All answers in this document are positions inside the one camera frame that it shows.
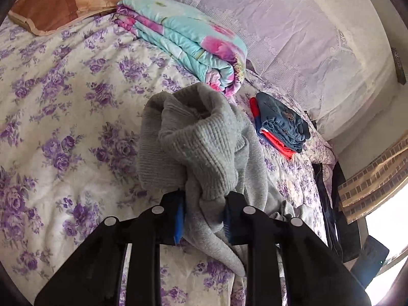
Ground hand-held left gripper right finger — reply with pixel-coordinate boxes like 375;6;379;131
223;192;372;306

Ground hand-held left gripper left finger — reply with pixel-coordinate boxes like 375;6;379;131
34;191;185;306

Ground grey sweat pants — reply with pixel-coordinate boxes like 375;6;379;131
136;82;314;278

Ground dark navy pants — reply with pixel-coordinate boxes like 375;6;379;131
311;162;362;263

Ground brick pattern curtain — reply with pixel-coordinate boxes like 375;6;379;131
337;138;408;225

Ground folded red garment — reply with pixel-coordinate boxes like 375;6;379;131
249;97;297;161

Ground folded blue jeans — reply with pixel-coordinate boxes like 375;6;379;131
255;91;311;154

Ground bed with purple floral sheet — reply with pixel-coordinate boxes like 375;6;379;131
0;6;338;306

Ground folded teal pink floral quilt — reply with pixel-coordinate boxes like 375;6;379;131
114;0;248;98

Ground white lace headboard cover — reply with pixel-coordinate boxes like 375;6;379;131
124;0;396;141

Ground brown pillow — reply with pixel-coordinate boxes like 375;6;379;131
8;0;153;36

